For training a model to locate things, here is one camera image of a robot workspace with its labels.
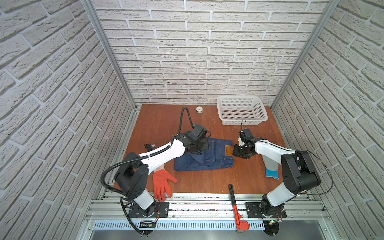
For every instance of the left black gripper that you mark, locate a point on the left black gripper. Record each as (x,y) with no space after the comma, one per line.
(206,146)

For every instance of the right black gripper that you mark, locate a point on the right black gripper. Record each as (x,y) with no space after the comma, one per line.
(236,153)

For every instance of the blue denim trousers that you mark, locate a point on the blue denim trousers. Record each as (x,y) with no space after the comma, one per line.
(217,156)

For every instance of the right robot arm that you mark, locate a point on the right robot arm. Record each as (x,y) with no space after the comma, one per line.
(299,173)

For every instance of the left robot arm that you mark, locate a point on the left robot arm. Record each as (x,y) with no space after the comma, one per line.
(132,175)

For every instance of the white tape roll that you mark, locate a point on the white tape roll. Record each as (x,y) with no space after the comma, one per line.
(199,110)

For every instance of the white plastic basket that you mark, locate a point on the white plastic basket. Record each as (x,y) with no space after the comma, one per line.
(233,109)

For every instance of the grey blue work glove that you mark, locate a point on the grey blue work glove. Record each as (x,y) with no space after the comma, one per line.
(271,169)

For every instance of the small metal square clip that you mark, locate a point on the small metal square clip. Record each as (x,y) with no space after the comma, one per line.
(150,147)

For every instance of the red work glove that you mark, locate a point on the red work glove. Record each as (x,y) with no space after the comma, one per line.
(161,185)

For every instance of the red pipe wrench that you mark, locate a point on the red pipe wrench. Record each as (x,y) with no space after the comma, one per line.
(240,224)

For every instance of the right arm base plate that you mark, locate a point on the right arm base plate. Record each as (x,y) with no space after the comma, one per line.
(255,209)

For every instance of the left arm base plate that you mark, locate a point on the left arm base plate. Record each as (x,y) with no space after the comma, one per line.
(161,209)

